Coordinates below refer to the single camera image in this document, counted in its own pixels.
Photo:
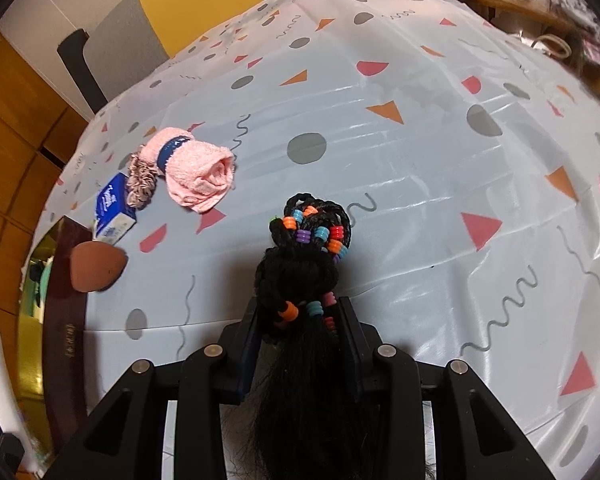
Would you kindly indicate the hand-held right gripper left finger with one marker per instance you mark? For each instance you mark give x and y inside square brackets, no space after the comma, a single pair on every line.
[247,355]

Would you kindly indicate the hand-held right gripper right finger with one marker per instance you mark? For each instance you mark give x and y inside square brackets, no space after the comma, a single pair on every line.
[352,350]

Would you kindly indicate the black beaded braided hairpiece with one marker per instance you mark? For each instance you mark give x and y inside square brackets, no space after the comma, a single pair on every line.
[300,280]

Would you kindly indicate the brown makeup sponge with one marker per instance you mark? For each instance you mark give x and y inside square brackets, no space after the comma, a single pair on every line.
[97,267]

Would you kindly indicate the gold tin box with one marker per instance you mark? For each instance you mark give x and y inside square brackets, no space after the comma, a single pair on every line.
[65,335]

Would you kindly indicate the pink towel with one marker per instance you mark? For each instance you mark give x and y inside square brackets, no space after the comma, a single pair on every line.
[195,175]

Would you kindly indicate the blue tissue pack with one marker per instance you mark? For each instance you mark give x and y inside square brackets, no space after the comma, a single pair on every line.
[112,210]

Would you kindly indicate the pink satin scrunchie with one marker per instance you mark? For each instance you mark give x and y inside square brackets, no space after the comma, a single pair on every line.
[141,180]

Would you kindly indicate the wooden cabinet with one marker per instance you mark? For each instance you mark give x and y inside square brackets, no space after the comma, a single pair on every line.
[10,135]

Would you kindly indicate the black rolled mat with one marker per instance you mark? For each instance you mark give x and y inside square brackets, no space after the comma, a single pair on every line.
[82,70]

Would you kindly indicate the grey yellow blue chair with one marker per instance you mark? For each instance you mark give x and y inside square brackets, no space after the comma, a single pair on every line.
[195,5]

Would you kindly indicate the floral patterned cloth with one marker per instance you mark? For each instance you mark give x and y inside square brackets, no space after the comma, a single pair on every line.
[580,10]

